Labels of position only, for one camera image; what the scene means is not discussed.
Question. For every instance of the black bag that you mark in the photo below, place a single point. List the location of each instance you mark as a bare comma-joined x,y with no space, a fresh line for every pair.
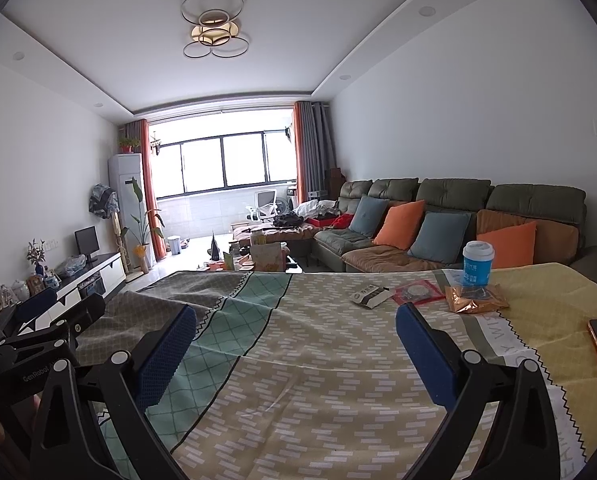
288,220

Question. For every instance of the tall green potted plant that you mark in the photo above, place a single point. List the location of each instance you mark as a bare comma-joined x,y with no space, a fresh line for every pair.
139,250

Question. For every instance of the orange and grey curtain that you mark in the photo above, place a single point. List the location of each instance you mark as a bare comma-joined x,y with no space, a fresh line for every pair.
151,185
303,160

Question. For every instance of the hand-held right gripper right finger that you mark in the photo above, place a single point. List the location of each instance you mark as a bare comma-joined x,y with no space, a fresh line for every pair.
426,355

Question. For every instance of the white trash can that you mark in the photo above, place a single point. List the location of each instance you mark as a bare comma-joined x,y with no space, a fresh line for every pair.
176,246

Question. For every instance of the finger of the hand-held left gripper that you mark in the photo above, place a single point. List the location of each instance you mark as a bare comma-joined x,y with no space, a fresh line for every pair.
38,300
86,315

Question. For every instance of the clear plastic bag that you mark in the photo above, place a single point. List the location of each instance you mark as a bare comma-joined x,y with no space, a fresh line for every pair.
72,264

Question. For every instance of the blue paper cup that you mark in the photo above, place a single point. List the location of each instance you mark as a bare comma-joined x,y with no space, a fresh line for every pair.
477,270

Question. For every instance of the white office chair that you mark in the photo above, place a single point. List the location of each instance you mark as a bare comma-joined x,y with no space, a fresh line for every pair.
263,205

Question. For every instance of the gold snack wrapper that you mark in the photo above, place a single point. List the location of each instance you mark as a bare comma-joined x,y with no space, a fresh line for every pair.
473,302

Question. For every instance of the blue patterned cloth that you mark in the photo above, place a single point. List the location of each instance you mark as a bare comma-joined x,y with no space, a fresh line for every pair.
102,200

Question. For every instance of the grey-blue cushion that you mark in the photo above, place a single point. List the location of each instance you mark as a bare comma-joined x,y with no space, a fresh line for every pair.
438,237
368,215

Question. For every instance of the red round packet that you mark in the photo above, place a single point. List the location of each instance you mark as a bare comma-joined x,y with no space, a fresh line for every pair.
418,292

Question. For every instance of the blue and white porcelain jar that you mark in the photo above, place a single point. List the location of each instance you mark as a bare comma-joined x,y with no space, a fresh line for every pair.
52,280

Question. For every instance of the orange cushion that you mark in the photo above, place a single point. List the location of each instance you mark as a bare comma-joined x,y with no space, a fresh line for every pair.
508,247
398,225

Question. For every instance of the large window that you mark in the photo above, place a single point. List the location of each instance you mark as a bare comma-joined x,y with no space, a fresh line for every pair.
228,160

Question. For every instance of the red cloth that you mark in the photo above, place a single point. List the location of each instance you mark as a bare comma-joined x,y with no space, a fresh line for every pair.
341,221

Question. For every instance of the white standing air conditioner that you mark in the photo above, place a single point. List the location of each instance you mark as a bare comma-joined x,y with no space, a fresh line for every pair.
126,185

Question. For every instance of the green sofa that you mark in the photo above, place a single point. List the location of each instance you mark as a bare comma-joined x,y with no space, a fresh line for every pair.
453,195

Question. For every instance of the black monitor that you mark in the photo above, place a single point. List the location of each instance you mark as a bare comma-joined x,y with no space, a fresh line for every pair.
87,241

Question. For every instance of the small red-potted plant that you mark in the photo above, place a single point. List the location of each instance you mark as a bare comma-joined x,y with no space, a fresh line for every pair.
127,145

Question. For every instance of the white TV cabinet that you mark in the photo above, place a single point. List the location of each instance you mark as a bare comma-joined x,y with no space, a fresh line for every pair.
103,270

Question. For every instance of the patterned tablecloth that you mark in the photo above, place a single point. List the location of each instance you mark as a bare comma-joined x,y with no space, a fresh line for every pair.
303,360

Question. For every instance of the white and black packet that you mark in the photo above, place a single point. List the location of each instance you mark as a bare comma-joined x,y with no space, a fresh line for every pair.
368,297

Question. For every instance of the decorated wooden box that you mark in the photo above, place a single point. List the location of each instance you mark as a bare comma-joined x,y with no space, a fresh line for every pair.
37,285

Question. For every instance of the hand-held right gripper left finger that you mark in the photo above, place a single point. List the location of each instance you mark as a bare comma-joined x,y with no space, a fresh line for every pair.
166,355

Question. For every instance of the flower plant in small vase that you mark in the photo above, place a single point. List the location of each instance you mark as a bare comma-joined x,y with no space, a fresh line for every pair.
36,255

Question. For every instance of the cluttered coffee table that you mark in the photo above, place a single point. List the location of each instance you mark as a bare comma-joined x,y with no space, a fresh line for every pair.
268,252

